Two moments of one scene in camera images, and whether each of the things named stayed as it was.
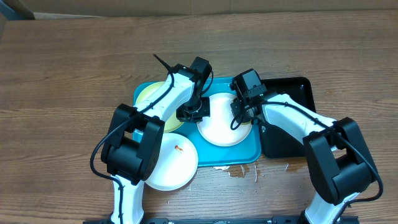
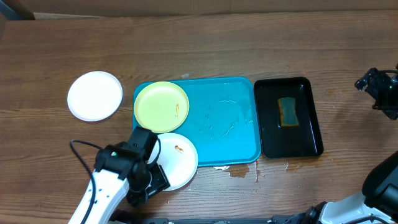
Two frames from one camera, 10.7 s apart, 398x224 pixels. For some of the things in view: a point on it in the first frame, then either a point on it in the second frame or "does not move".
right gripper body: (244, 116) -> (383, 90)
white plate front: (177, 163) does not move
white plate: (217, 128) -> (94, 96)
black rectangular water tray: (275, 143) does not move
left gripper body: (196, 110) -> (155, 181)
